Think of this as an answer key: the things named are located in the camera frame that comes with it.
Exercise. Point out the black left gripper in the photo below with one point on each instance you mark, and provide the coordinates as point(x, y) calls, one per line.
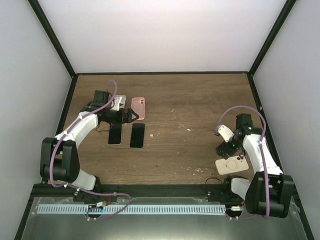
point(123, 120)

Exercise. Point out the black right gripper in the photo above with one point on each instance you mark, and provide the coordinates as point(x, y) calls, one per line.
point(229, 151)

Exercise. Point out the pink phone case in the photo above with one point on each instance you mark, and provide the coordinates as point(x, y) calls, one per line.
point(138, 106)

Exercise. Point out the beige phone case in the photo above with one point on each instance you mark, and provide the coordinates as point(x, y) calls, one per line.
point(231, 165)

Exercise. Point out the black screen smartphone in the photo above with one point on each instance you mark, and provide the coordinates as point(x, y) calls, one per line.
point(115, 134)
point(137, 135)

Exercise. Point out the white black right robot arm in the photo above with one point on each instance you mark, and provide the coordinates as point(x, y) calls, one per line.
point(270, 191)

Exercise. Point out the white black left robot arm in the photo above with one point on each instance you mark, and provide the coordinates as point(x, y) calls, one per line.
point(59, 159)

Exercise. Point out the grey metal plate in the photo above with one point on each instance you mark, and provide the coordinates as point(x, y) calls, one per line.
point(157, 226)

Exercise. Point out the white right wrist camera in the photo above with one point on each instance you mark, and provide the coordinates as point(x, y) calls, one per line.
point(224, 132)

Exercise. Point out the black aluminium frame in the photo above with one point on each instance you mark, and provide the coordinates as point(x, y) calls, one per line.
point(155, 190)

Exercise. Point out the light blue slotted cable duct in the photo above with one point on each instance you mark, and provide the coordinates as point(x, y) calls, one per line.
point(133, 209)

